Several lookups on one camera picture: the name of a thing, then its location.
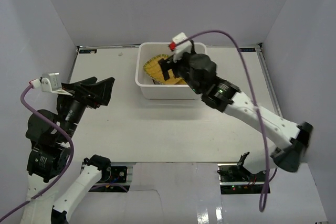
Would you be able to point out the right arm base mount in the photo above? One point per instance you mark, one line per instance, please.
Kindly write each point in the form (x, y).
(235, 179)

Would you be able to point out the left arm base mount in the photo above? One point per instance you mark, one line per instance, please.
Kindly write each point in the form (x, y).
(113, 180)

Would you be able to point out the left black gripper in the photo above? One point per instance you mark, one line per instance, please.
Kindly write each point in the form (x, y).
(85, 94)

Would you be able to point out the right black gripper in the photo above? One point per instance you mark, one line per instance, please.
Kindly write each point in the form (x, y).
(186, 57)

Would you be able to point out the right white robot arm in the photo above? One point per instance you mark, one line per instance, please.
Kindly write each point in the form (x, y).
(291, 140)

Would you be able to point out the white plastic bin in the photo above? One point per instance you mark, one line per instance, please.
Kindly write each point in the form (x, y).
(151, 89)

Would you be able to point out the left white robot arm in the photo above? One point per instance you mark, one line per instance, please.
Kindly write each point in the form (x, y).
(53, 149)

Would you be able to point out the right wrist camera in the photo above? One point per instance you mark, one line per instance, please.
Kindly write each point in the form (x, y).
(179, 45)

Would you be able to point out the rectangular bamboo tray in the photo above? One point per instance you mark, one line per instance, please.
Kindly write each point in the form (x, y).
(153, 70)

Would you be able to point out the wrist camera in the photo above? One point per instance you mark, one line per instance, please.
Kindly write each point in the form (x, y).
(49, 83)
(179, 45)

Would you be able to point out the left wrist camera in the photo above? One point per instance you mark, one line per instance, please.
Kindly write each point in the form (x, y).
(49, 83)

